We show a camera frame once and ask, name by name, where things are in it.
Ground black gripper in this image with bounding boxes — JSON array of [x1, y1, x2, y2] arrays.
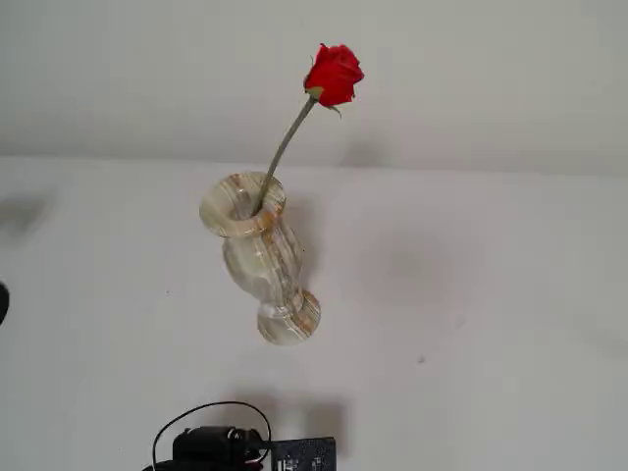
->
[[169, 426, 340, 471]]

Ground red rose with long stem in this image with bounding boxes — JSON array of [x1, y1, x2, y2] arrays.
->
[[251, 42, 366, 218]]

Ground green onyx marble vase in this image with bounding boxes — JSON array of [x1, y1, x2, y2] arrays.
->
[[198, 170, 323, 347]]

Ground thin black looped cable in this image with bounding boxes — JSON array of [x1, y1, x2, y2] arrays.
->
[[150, 400, 273, 466]]

